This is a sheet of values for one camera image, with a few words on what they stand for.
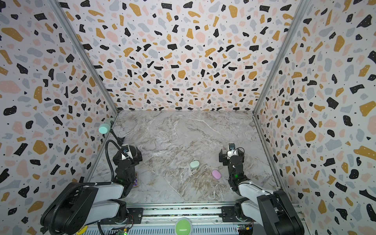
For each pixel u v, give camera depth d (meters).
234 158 0.75
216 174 0.88
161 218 0.73
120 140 0.99
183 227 0.69
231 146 0.76
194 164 0.91
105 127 0.67
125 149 0.72
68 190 0.41
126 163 0.68
